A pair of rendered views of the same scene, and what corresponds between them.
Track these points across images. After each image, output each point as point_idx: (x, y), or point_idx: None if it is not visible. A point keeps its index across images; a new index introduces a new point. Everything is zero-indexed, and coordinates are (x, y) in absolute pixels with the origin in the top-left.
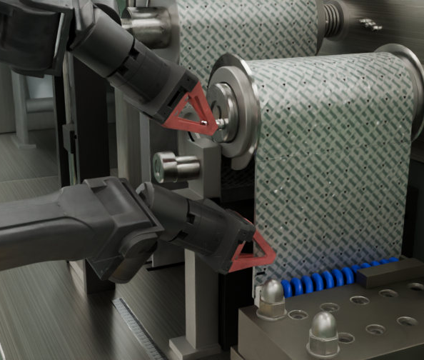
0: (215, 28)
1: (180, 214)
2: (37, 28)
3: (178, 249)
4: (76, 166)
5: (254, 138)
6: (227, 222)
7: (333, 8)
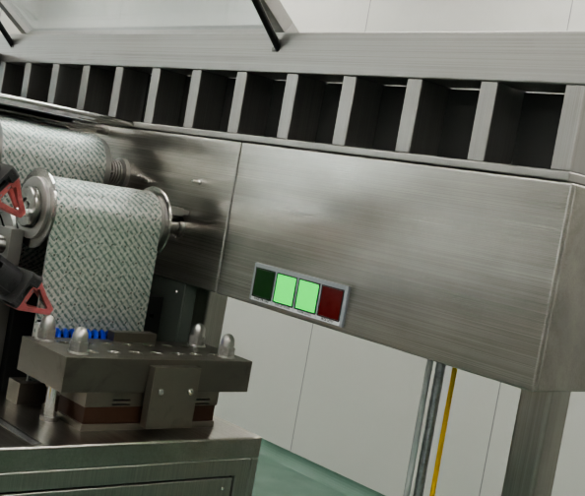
0: (28, 156)
1: None
2: None
3: None
4: None
5: (49, 222)
6: (24, 274)
7: (119, 163)
